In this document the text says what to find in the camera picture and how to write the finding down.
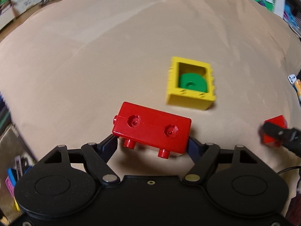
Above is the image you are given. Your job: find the small red toy brick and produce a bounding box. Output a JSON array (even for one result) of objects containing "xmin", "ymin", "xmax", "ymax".
[{"xmin": 261, "ymin": 115, "xmax": 288, "ymax": 147}]

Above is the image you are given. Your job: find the blue toy brick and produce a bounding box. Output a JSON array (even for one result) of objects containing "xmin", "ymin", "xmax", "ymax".
[{"xmin": 7, "ymin": 165, "xmax": 33, "ymax": 187}]

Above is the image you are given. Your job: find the green round toy piece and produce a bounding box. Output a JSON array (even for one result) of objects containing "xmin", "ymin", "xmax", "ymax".
[{"xmin": 178, "ymin": 73, "xmax": 207, "ymax": 92}]

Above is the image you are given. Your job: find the yellow window frame brick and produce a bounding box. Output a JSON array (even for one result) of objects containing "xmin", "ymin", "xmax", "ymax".
[{"xmin": 166, "ymin": 57, "xmax": 216, "ymax": 110}]

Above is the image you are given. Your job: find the beige blanket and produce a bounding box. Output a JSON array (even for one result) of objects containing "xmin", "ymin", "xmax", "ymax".
[{"xmin": 1, "ymin": 0, "xmax": 300, "ymax": 171}]

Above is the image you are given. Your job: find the white dice toy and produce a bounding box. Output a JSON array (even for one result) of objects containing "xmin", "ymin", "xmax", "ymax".
[{"xmin": 288, "ymin": 74, "xmax": 297, "ymax": 85}]

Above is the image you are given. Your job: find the pink toy brick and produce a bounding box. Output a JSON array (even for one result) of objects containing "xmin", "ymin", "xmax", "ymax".
[{"xmin": 5, "ymin": 176, "xmax": 16, "ymax": 197}]

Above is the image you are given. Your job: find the grey grille toy piece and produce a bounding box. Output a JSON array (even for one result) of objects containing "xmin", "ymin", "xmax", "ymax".
[{"xmin": 14, "ymin": 155, "xmax": 28, "ymax": 180}]

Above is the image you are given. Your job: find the wicker basket with fabric liner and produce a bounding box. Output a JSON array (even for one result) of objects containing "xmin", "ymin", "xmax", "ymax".
[{"xmin": 1, "ymin": 125, "xmax": 36, "ymax": 224}]

